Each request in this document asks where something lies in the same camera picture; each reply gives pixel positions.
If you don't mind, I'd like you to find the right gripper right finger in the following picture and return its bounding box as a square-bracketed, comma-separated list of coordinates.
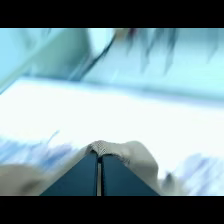
[100, 154, 161, 197]

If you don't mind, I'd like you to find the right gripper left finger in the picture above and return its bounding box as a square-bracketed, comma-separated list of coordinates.
[39, 150, 100, 197]

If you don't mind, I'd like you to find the beige garment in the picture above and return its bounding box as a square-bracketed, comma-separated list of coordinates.
[0, 139, 188, 197]

